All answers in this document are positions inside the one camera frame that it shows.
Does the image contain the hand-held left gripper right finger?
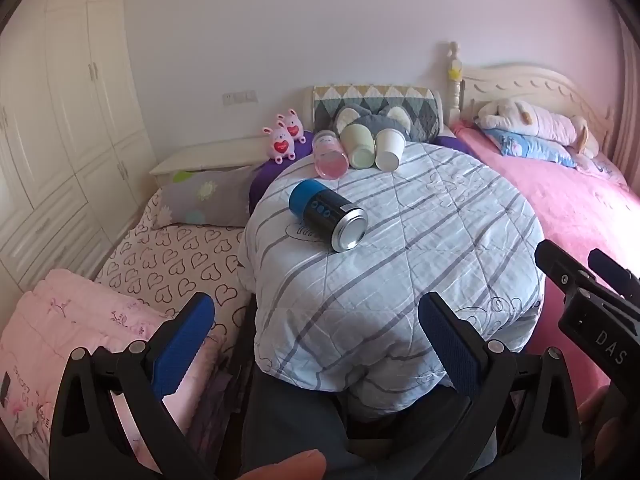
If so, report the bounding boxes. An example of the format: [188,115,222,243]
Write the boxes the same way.
[418,291,599,480]

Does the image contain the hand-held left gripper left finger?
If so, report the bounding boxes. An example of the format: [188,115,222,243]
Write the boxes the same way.
[49,291,217,480]

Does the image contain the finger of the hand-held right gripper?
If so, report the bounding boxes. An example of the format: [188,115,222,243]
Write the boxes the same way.
[534,239,602,295]
[587,248,640,307]

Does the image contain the blue and black metal cup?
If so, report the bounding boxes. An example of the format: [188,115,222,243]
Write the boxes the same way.
[288,180,369,253]

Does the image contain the white paper cup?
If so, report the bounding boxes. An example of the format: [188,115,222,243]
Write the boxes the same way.
[375,128,407,172]

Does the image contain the pale green cup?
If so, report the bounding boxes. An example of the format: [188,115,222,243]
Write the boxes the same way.
[341,123,377,170]

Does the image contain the clear pink cup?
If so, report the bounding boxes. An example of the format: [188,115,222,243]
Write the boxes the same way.
[312,130,351,180]

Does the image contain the person's right hand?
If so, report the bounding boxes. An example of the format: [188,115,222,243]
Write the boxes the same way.
[577,385,640,461]

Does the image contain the person's left hand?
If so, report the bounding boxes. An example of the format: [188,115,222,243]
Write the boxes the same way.
[239,449,328,480]

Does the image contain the pink bedspread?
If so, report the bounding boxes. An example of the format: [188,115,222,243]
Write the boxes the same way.
[451,126,640,403]

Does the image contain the heart print bed sheet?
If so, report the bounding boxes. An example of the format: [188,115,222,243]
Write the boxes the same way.
[94,187,257,322]

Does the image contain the white grey striped quilt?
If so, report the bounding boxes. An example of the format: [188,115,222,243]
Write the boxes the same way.
[240,139,547,409]

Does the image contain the folded pink blanket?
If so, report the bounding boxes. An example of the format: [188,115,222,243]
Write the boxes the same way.
[0,268,227,467]

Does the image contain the blue printed pillow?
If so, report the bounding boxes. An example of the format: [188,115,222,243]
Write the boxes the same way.
[482,128,579,169]

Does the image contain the person's dark grey trousers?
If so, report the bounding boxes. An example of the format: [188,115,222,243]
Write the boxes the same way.
[244,367,501,480]

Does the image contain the white plush dog toy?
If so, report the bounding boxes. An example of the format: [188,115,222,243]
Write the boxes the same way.
[473,99,601,157]

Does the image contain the grey flower print pillow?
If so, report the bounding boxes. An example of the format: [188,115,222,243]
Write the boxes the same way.
[157,165,262,229]

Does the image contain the cream wooden headboard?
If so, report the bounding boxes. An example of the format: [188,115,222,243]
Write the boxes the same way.
[444,41,619,157]

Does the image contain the low cream bed board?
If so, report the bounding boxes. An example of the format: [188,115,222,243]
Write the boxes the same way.
[149,136,272,177]

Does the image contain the diamond patterned cushion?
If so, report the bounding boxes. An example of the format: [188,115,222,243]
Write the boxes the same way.
[312,85,445,143]

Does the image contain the large pink bunny toy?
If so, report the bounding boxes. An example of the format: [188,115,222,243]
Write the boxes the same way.
[263,121,297,164]

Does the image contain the grey plush cat toy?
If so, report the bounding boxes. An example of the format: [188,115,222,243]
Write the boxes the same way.
[333,104,414,142]

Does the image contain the small pink bunny toy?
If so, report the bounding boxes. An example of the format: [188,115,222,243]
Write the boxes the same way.
[278,108,307,144]

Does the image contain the cream wardrobe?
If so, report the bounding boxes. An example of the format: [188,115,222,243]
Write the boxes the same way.
[0,0,162,292]

